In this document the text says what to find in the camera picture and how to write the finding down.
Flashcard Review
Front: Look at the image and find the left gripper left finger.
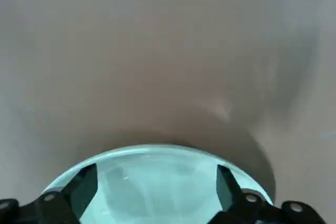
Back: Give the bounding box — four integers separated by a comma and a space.
0, 163, 98, 224

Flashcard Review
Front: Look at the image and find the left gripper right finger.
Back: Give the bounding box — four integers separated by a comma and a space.
209, 164, 326, 224

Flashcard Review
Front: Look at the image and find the green plate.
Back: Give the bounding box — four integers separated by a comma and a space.
41, 144, 274, 224

